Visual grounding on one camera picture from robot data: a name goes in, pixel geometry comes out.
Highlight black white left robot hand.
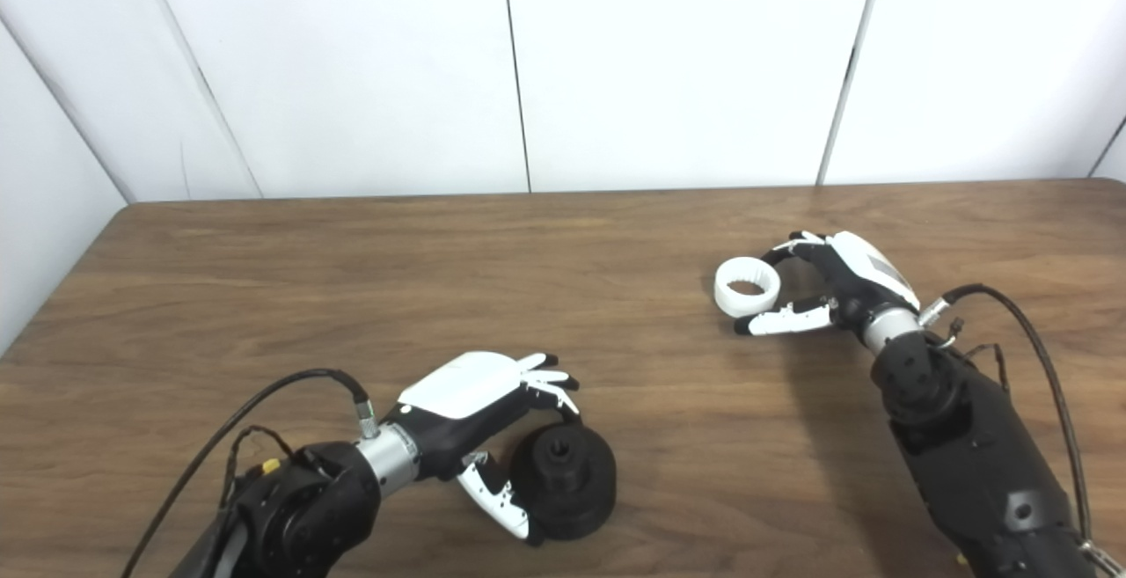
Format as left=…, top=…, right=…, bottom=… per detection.
left=383, top=351, right=581, bottom=546

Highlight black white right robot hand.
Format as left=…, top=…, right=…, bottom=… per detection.
left=735, top=230, right=921, bottom=337

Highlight white toothed ring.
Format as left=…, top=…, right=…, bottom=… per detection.
left=713, top=257, right=781, bottom=316

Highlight round black part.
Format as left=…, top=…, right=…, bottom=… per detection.
left=512, top=424, right=618, bottom=541

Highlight thin right arm wire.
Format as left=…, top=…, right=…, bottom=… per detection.
left=934, top=318, right=1010, bottom=390

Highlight thin arm wire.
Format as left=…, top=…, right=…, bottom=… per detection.
left=222, top=425, right=296, bottom=508
left=934, top=318, right=1010, bottom=390

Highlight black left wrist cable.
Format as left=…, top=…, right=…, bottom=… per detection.
left=121, top=369, right=382, bottom=578

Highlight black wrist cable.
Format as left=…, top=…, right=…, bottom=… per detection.
left=919, top=283, right=1126, bottom=578
left=121, top=369, right=382, bottom=578

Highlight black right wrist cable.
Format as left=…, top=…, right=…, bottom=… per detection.
left=919, top=283, right=1126, bottom=578

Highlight thin left arm wire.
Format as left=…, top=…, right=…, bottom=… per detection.
left=222, top=425, right=296, bottom=508

